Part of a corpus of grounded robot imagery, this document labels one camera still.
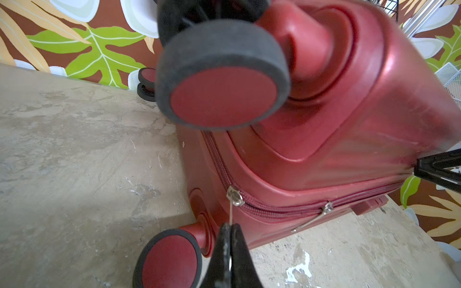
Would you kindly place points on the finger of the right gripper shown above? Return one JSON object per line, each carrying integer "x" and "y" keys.
{"x": 438, "y": 169}

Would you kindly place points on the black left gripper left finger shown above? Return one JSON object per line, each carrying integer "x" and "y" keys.
{"x": 218, "y": 274}

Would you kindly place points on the white mesh basket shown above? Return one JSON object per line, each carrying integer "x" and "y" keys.
{"x": 450, "y": 77}

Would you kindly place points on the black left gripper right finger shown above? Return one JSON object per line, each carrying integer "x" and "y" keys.
{"x": 242, "y": 272}

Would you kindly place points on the silver zipper pull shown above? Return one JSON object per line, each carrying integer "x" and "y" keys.
{"x": 235, "y": 200}
{"x": 328, "y": 207}

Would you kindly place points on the red hard-shell suitcase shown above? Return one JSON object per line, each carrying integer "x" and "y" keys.
{"x": 293, "y": 103}

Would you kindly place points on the black wire basket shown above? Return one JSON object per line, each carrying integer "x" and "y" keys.
{"x": 390, "y": 7}

